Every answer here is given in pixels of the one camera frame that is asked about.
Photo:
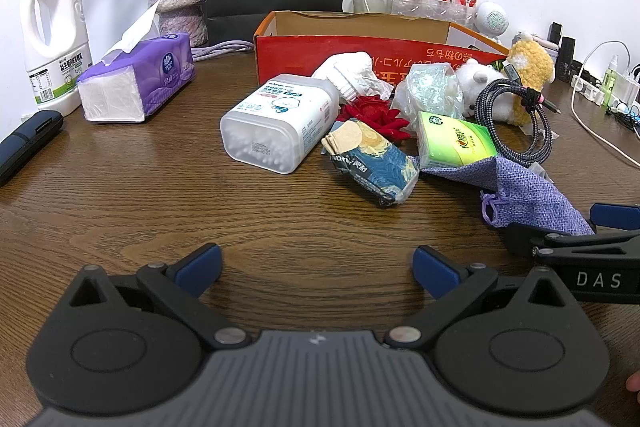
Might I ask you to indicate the clear cotton swab box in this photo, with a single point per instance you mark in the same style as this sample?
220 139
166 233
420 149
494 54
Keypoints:
280 117

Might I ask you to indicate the white power adapter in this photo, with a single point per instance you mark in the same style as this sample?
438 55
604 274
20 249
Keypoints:
627 87

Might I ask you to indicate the white and yellow plush toy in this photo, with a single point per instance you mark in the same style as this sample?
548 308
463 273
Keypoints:
532 62

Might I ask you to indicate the purple burlap pouch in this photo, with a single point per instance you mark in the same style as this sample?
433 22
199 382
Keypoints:
530 192

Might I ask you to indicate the blue printed tissue packet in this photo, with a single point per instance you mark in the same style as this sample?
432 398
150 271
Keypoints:
375 167

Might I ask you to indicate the black small bottle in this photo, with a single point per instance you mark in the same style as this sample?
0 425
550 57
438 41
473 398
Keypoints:
566 57

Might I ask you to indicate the white detergent jug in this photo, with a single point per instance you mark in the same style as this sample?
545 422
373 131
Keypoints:
55 37

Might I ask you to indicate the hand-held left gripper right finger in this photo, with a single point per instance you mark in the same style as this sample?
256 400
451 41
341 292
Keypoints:
434 271

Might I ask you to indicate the green tissue packet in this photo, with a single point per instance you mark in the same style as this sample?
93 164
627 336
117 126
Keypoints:
455 139

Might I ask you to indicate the purple tissue pack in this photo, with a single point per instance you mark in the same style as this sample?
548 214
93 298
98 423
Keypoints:
150 77

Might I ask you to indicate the pale tin box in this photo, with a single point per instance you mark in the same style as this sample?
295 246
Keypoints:
535 41

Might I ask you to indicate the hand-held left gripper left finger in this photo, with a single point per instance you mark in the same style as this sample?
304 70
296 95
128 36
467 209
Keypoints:
201 264

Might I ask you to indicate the green spray bottle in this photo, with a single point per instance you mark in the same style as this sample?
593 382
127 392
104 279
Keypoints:
610 79

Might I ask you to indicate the clear plastic bag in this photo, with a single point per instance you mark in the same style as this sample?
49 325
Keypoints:
425 87

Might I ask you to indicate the person's right hand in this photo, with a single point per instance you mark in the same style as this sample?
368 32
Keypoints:
634 382

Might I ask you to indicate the dark pen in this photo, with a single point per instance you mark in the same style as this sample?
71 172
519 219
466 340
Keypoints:
551 105

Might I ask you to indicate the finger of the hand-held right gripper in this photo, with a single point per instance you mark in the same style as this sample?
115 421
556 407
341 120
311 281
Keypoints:
522 239
615 216

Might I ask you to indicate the dark blue case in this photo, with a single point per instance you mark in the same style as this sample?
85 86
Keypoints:
25 142

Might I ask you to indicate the red cardboard box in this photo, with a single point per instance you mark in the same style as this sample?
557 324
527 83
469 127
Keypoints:
300 52

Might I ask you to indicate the white round speaker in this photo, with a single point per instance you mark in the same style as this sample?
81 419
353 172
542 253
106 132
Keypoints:
492 19

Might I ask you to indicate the red fabric flower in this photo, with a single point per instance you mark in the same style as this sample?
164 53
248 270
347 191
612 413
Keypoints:
370 109

